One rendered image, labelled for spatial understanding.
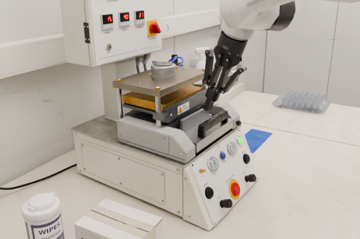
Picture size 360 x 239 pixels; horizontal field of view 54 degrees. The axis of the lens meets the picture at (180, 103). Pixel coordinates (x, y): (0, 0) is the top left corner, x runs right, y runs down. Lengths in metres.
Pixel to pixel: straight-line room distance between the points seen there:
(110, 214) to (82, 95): 0.69
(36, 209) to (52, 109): 0.59
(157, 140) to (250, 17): 0.43
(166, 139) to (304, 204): 0.47
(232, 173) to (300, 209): 0.22
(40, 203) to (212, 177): 0.46
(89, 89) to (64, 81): 0.14
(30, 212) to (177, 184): 0.37
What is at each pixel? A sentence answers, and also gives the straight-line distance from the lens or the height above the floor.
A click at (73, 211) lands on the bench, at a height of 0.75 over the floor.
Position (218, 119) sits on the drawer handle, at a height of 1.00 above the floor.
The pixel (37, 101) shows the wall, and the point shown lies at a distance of 1.38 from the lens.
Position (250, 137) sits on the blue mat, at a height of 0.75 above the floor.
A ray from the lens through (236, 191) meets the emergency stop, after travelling 1.12.
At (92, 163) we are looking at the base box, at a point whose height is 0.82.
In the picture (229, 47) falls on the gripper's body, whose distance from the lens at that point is 0.95.
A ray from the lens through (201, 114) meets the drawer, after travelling 1.12.
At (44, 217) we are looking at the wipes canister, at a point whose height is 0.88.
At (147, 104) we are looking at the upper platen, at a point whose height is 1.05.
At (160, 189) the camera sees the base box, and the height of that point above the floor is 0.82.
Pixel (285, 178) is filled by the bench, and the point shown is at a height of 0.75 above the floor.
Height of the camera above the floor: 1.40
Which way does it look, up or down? 19 degrees down
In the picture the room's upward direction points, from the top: 1 degrees counter-clockwise
